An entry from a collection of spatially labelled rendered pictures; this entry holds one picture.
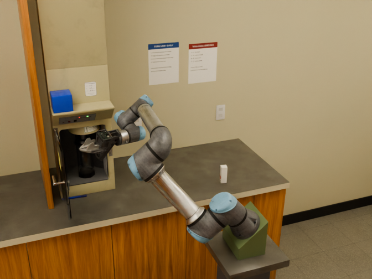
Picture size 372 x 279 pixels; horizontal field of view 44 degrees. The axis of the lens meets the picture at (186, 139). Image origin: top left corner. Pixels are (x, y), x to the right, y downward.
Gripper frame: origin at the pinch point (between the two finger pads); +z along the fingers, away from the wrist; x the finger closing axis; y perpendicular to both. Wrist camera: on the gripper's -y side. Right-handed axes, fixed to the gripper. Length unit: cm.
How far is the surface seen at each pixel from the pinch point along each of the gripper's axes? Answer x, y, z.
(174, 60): -54, 4, -96
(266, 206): 48, -40, -113
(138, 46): -65, 10, -72
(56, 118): -28.3, -3.6, -0.9
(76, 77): -39.1, 12.6, -15.0
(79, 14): -50, 44, -17
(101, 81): -34.3, 12.0, -27.2
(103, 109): -20.4, 4.1, -22.4
